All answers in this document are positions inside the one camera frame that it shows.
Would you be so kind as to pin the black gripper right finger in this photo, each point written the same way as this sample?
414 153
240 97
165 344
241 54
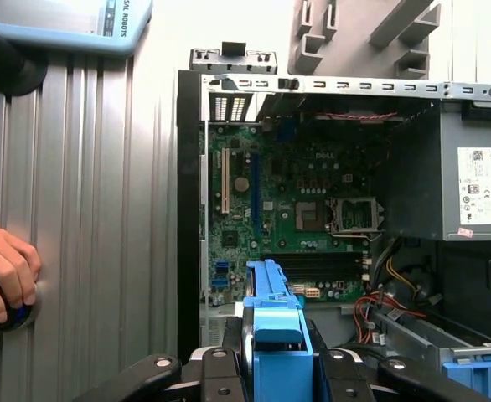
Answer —
346 377

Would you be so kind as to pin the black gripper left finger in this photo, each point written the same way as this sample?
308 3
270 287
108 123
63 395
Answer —
220 377

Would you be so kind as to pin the hard disk with blue carrier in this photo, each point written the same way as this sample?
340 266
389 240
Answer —
279 364

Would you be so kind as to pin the blue plastic disk carrier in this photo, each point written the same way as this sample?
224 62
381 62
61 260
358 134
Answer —
480 377

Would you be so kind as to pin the person bare hand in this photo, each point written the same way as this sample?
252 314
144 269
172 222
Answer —
6 264

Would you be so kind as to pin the beige power connector socket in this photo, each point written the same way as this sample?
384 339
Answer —
312 292

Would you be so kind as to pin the black RAM slot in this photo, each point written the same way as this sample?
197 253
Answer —
325 271
325 256
325 263
325 277

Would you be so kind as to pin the metal socket cover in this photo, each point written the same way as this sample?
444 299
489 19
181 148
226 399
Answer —
354 230

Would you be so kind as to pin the CPU socket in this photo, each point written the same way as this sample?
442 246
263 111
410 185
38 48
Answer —
310 215

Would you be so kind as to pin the black open PC case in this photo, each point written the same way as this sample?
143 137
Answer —
187 209

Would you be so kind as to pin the blue expansion slot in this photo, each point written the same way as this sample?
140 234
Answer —
254 188

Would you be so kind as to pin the round coin battery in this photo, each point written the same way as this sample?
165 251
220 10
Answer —
240 183

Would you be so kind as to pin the white expansion slot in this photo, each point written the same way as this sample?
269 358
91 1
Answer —
225 180

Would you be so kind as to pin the grey power supply unit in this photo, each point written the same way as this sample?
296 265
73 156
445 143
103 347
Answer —
417 188

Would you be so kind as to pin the green motherboard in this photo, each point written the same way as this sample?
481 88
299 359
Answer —
287 180

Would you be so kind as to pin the grey parts rack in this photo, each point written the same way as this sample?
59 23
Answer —
346 54

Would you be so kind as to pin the pale blue teach pendant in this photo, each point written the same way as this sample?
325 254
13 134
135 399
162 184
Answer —
61 39

